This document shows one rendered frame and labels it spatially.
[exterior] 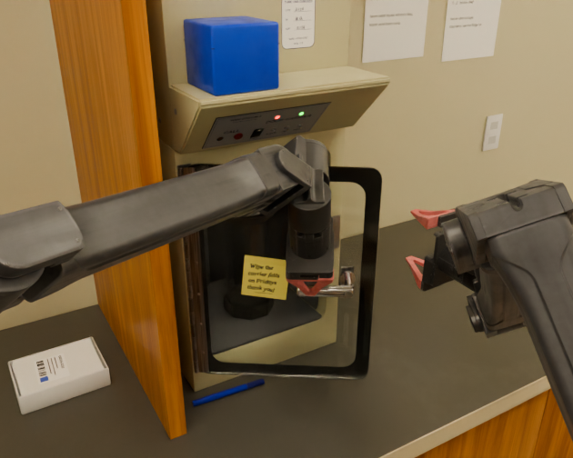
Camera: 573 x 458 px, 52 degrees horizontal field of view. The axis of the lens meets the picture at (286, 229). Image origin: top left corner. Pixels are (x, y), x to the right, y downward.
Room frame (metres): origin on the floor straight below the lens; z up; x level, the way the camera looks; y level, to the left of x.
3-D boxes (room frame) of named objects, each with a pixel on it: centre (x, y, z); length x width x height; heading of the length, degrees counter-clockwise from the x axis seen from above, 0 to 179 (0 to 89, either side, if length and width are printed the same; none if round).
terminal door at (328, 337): (0.85, 0.01, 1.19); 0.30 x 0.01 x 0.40; 86
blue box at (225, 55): (0.85, 0.08, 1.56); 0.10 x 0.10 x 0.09; 30
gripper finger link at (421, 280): (0.93, -0.25, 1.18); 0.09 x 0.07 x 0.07; 31
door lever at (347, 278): (0.81, -0.06, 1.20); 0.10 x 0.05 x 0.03; 86
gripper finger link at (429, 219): (0.93, -0.25, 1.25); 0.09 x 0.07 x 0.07; 31
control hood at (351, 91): (0.89, 0.00, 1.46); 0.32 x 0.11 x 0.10; 120
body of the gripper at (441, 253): (0.87, -0.29, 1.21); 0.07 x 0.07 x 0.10; 31
